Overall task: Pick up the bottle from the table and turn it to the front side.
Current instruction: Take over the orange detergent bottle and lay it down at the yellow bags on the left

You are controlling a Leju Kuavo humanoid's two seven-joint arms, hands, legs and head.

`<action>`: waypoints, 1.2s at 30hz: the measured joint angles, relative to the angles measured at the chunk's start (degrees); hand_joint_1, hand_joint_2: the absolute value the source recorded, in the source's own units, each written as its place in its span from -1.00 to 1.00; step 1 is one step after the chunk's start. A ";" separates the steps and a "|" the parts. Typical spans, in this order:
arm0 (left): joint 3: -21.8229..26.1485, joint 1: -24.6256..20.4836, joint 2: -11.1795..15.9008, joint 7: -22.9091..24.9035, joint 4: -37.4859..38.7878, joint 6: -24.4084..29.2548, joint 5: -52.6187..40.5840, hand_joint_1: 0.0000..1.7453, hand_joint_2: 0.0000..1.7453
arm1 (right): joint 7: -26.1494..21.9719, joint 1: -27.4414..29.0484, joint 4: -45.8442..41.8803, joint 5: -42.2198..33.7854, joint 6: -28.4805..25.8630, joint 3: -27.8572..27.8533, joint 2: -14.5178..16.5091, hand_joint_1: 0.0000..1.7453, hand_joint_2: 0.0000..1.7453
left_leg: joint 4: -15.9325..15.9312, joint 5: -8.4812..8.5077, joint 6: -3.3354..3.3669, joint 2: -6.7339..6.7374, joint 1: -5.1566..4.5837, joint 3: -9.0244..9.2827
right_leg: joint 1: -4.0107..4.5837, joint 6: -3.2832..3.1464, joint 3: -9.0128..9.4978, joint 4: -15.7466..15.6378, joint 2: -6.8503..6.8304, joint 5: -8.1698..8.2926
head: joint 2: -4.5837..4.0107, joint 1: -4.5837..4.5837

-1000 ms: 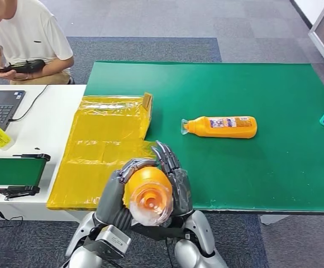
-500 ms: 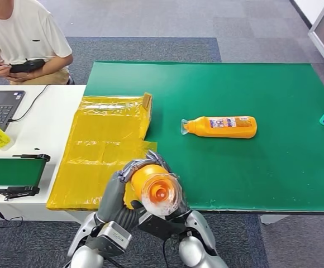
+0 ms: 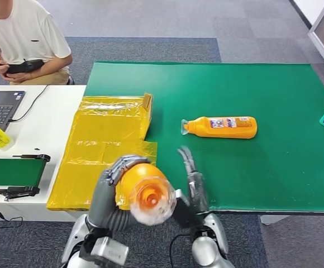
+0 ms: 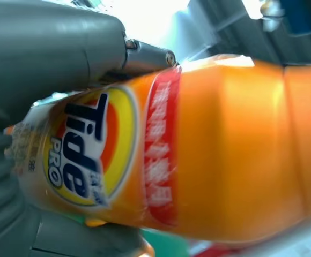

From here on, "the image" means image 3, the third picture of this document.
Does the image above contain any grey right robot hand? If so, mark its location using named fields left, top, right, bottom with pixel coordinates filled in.
left=177, top=145, right=210, bottom=219

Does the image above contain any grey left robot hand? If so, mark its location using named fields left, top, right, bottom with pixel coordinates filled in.
left=87, top=154, right=150, bottom=233

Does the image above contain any orange bottle with colourful label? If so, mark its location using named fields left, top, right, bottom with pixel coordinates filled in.
left=120, top=162, right=177, bottom=227

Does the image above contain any orange bottle with text label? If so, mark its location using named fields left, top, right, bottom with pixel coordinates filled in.
left=180, top=116, right=258, bottom=140

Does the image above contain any yellow plastic wrapped cardboard box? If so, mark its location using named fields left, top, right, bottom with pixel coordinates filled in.
left=45, top=92, right=158, bottom=212

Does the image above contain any green table mat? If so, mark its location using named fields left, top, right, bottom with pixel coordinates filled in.
left=83, top=61, right=324, bottom=214

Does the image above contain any grey table foot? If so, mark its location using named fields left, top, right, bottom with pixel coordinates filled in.
left=260, top=214, right=289, bottom=225

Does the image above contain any small green belt conveyor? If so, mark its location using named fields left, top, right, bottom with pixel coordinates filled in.
left=0, top=153, right=51, bottom=202

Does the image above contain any grey laptop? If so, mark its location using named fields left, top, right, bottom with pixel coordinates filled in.
left=0, top=90, right=26, bottom=132

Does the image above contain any black handheld controller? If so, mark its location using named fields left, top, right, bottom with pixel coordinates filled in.
left=4, top=58, right=45, bottom=77

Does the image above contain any person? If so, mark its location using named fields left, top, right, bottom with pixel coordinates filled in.
left=0, top=0, right=73, bottom=86

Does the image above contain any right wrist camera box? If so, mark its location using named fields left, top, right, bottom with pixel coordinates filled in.
left=174, top=188, right=190, bottom=208

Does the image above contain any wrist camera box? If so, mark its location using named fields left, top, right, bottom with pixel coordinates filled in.
left=174, top=188, right=190, bottom=208
left=90, top=236, right=129, bottom=266

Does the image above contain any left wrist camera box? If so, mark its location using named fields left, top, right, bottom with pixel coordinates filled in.
left=90, top=236, right=129, bottom=266

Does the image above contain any black laptop cable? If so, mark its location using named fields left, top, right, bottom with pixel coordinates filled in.
left=8, top=84, right=49, bottom=123

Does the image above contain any red and black cable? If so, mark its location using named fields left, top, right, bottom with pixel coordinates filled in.
left=0, top=192, right=24, bottom=229

